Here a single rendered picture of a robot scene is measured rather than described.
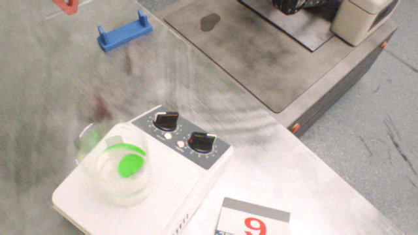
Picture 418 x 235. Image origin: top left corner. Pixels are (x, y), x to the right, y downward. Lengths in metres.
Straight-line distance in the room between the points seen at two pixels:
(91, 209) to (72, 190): 0.03
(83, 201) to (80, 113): 0.20
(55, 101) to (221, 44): 0.72
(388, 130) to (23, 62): 1.45
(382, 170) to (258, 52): 0.74
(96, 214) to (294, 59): 0.93
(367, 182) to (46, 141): 1.21
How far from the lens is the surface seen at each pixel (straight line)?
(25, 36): 0.68
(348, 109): 1.58
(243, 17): 1.27
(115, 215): 0.34
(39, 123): 0.53
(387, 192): 1.46
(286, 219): 0.44
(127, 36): 0.60
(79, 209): 0.35
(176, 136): 0.41
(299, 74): 1.11
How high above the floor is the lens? 1.16
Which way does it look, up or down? 57 degrees down
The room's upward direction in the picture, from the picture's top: 5 degrees clockwise
